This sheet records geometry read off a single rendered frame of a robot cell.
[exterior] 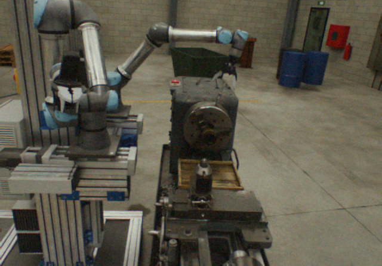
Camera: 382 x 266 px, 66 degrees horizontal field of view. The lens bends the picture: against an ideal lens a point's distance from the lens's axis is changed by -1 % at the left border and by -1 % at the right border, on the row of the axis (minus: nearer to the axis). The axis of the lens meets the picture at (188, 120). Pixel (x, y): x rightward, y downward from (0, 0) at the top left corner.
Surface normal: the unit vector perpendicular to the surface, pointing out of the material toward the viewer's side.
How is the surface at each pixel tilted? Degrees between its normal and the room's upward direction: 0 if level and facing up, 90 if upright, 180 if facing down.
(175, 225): 0
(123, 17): 90
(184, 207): 0
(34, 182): 90
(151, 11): 90
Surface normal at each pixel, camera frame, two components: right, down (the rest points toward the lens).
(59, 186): 0.07, 0.36
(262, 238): 0.07, -0.93
